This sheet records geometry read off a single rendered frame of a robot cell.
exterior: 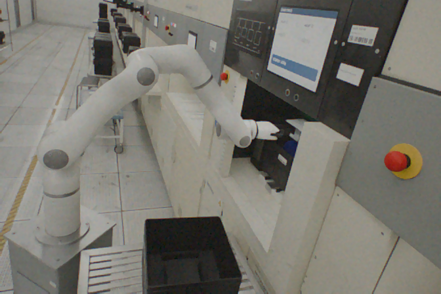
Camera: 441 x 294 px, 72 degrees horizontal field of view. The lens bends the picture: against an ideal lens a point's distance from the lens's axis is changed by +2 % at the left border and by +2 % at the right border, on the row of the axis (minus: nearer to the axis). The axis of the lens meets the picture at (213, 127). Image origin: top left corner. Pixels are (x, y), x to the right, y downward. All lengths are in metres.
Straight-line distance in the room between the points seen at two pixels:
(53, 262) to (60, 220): 0.14
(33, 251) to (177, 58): 0.84
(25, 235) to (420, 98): 1.30
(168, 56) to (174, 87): 1.83
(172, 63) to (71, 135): 0.41
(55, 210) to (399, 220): 1.06
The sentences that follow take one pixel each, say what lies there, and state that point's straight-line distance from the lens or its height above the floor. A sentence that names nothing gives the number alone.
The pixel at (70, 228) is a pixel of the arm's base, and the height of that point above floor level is 0.80.
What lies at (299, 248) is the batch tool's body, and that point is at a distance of 0.91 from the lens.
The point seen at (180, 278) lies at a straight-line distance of 1.16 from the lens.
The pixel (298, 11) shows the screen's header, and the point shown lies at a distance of 1.01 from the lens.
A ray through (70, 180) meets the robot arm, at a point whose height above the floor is 1.00.
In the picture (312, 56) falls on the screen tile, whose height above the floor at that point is 1.56.
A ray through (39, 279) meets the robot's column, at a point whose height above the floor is 0.64.
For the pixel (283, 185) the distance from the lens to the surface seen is 1.39.
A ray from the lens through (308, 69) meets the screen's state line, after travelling 0.92.
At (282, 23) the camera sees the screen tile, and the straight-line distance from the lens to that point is 1.07.
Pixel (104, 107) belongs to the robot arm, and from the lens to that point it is 1.06.
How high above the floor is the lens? 1.64
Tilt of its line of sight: 22 degrees down
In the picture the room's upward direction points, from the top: 9 degrees clockwise
